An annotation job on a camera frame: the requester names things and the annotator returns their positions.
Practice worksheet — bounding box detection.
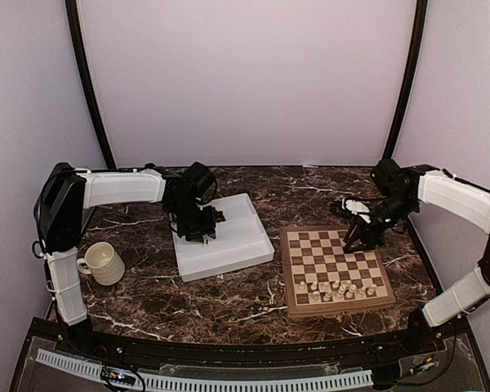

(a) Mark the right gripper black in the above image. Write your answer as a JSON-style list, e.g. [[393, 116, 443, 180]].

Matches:
[[345, 194, 417, 252]]

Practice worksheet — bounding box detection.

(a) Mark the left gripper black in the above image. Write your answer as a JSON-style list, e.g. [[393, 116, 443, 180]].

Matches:
[[168, 197, 216, 242]]

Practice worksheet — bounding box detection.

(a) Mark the white plastic divided tray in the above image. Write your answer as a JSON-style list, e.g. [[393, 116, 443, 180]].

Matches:
[[172, 193, 274, 282]]

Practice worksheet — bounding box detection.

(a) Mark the white chess piece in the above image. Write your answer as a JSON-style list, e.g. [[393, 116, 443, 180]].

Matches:
[[345, 284, 357, 298], [356, 287, 367, 298], [323, 289, 332, 302]]

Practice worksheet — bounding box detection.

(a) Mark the wooden chess board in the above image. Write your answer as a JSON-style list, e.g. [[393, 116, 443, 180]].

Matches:
[[280, 225, 396, 319]]

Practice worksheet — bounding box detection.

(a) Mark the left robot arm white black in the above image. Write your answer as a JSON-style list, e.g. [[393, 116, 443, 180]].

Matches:
[[33, 162, 218, 356]]

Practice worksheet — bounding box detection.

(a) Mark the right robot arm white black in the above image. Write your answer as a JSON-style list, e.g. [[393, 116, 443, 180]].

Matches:
[[330, 159, 490, 354]]

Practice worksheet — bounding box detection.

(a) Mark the dark chess pieces pile upper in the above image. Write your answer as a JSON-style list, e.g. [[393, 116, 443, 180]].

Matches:
[[212, 208, 226, 223]]

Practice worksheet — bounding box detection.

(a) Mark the white chess queen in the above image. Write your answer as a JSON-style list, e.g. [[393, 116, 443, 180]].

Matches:
[[336, 284, 347, 301]]

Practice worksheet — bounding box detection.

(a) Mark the cream ribbed ceramic mug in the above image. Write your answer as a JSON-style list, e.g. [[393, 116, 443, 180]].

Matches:
[[77, 242, 126, 286]]

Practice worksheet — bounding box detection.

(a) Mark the black right frame post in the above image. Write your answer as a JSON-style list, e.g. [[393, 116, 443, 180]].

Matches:
[[381, 0, 428, 159]]

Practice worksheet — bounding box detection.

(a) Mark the black frame post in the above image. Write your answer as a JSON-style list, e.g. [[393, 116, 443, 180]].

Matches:
[[381, 0, 428, 159], [65, 0, 116, 169]]

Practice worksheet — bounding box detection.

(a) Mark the black front rail base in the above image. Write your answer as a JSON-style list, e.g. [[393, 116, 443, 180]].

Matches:
[[10, 318, 490, 391]]

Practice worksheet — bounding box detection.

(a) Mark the white slotted cable duct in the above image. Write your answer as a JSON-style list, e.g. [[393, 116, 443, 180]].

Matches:
[[35, 349, 373, 391]]

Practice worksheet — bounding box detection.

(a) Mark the black left frame post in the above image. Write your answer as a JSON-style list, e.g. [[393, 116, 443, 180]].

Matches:
[[65, 0, 116, 169]]

